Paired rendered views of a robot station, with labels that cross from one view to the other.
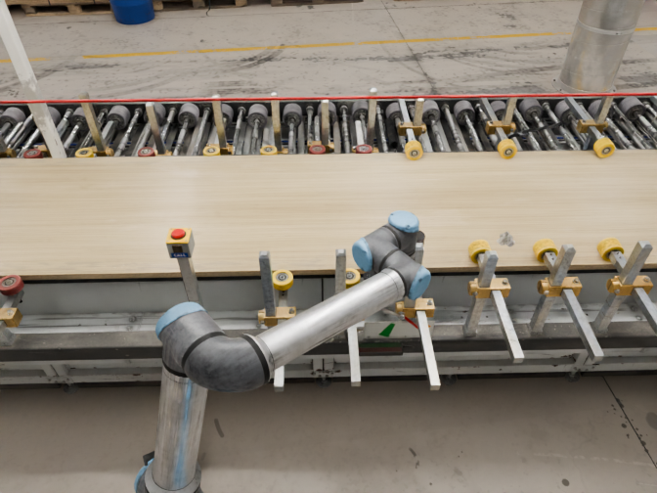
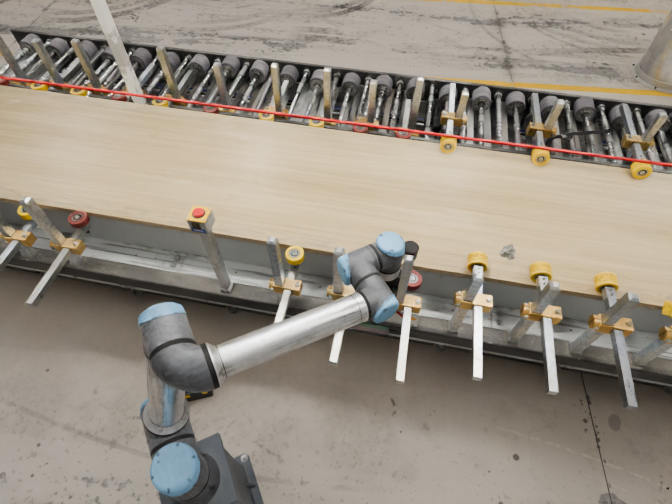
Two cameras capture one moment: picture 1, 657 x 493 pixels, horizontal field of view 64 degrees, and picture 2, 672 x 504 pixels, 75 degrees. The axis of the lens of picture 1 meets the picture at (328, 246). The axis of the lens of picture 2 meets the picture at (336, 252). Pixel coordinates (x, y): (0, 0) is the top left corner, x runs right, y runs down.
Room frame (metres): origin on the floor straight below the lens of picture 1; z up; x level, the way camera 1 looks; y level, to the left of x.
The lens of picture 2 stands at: (0.34, -0.22, 2.41)
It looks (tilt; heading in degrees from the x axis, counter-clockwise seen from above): 54 degrees down; 12
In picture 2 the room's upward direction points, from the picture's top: 1 degrees clockwise
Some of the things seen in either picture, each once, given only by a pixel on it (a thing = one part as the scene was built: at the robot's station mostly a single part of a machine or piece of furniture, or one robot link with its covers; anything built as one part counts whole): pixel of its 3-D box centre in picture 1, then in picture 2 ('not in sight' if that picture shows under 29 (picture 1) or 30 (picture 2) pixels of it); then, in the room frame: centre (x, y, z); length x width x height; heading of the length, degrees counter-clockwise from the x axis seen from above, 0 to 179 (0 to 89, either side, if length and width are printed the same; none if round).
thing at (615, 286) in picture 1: (629, 285); (610, 324); (1.26, -1.06, 0.95); 0.13 x 0.06 x 0.05; 91
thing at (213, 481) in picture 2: not in sight; (190, 478); (0.47, 0.33, 0.65); 0.19 x 0.19 x 0.10
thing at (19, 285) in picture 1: (15, 291); (82, 224); (1.32, 1.17, 0.85); 0.08 x 0.08 x 0.11
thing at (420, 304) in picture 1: (414, 307); (404, 302); (1.25, -0.31, 0.85); 0.13 x 0.06 x 0.05; 91
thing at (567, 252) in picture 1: (548, 294); (529, 317); (1.25, -0.79, 0.90); 0.03 x 0.03 x 0.48; 1
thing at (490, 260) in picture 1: (478, 300); (462, 308); (1.25, -0.54, 0.88); 0.03 x 0.03 x 0.48; 1
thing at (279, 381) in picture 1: (281, 336); (284, 304); (1.14, 0.17, 0.81); 0.43 x 0.03 x 0.04; 1
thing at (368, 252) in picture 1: (376, 250); (359, 267); (1.08, -0.14, 1.29); 0.12 x 0.12 x 0.09; 40
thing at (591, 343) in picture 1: (569, 297); (546, 326); (1.20, -0.83, 0.95); 0.50 x 0.04 x 0.04; 1
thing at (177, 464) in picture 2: not in sight; (179, 469); (0.48, 0.34, 0.79); 0.17 x 0.15 x 0.18; 40
